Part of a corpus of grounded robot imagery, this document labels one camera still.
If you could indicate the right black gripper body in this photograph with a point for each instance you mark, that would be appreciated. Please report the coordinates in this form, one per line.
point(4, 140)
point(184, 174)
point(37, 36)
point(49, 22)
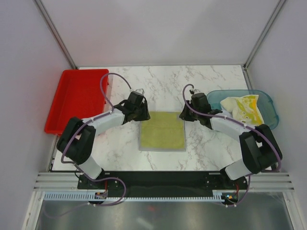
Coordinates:
point(190, 115)

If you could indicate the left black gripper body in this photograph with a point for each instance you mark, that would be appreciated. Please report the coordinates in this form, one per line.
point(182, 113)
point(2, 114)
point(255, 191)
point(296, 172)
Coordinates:
point(141, 112)

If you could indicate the grey frog towel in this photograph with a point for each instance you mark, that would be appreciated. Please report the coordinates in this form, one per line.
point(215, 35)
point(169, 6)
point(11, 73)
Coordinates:
point(164, 131)

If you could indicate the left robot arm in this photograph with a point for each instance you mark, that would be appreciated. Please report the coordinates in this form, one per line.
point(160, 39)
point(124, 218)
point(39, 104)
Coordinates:
point(77, 139)

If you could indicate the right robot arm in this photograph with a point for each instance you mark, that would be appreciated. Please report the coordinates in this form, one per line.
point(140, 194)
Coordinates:
point(259, 149)

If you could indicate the cream towel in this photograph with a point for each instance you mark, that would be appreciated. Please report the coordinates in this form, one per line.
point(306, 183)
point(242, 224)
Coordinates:
point(229, 104)

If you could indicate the yellow patterned towel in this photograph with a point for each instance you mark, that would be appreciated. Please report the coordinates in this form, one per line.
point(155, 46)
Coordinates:
point(246, 110)

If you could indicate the red plastic bin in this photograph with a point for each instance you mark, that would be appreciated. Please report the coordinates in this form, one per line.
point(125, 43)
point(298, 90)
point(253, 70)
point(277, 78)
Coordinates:
point(78, 94)

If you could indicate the blue transparent plastic tub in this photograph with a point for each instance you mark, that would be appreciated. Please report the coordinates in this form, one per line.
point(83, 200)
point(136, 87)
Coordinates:
point(264, 103)

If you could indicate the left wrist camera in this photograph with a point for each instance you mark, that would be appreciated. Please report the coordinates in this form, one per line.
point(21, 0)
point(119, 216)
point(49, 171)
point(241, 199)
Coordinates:
point(141, 91)

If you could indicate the aluminium front rail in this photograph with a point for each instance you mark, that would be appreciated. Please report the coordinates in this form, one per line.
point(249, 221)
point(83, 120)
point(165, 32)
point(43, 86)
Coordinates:
point(67, 181)

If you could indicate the white cable duct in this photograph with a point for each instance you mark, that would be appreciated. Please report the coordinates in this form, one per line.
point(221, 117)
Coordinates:
point(96, 196)

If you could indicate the right aluminium frame post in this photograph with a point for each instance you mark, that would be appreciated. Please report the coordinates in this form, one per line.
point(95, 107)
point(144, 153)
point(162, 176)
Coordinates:
point(268, 26)

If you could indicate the aluminium frame post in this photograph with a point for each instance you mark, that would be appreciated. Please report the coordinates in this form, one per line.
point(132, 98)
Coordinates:
point(268, 26)
point(51, 26)

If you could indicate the left aluminium frame post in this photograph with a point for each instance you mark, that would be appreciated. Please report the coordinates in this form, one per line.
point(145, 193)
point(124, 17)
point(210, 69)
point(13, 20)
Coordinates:
point(51, 26)

